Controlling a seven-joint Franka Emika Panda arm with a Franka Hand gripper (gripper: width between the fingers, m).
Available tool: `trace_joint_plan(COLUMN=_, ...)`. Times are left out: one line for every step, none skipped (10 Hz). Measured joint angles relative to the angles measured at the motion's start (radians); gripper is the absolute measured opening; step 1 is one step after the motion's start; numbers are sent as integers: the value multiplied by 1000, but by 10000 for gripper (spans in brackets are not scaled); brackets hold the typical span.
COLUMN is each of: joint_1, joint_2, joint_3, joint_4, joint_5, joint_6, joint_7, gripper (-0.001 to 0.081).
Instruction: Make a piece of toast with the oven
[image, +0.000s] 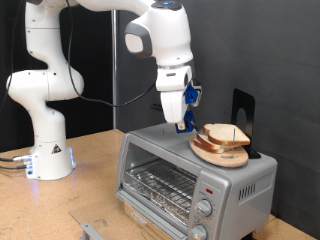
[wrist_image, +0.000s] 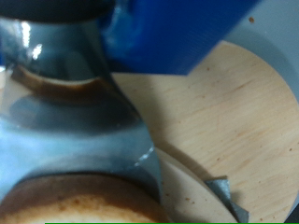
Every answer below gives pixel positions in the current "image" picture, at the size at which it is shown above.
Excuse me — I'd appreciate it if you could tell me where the vertical metal pole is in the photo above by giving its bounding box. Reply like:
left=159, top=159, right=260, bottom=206
left=111, top=9, right=118, bottom=130

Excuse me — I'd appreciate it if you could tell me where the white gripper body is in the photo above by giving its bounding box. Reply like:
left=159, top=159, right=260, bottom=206
left=155, top=65, right=194, bottom=124

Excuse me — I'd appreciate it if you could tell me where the glass oven door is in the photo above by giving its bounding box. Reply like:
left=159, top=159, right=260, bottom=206
left=68, top=189, right=189, bottom=240

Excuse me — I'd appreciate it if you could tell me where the metal oven rack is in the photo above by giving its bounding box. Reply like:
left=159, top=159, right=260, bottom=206
left=123, top=159, right=198, bottom=224

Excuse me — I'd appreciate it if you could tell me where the thin metal pin on board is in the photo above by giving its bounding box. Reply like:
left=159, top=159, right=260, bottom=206
left=231, top=128, right=237, bottom=158

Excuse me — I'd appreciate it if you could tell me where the grey base cable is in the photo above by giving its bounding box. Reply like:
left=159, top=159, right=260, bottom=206
left=0, top=154, right=33, bottom=163
left=0, top=164, right=29, bottom=171

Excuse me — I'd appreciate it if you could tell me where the silver toaster oven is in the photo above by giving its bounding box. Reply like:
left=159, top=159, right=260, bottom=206
left=114, top=120, right=278, bottom=240

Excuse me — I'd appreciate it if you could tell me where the round wooden board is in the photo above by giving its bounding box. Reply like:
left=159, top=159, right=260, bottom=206
left=189, top=134, right=250, bottom=169

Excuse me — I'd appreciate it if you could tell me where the metal spatula with blue block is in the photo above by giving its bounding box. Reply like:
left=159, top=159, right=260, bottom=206
left=149, top=103, right=209, bottom=135

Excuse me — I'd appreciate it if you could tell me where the black metal bookend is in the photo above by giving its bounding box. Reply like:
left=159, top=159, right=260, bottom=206
left=230, top=88, right=262, bottom=160

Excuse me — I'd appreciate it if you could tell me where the silver oven knob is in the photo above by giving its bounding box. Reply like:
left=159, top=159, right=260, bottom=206
left=194, top=198, right=214, bottom=218
left=189, top=224, right=209, bottom=240

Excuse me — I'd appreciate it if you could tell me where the wooden crate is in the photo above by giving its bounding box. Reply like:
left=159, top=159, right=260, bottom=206
left=123, top=201, right=179, bottom=240

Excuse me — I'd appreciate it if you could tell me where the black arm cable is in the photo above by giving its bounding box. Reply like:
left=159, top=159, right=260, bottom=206
left=0, top=0, right=158, bottom=114

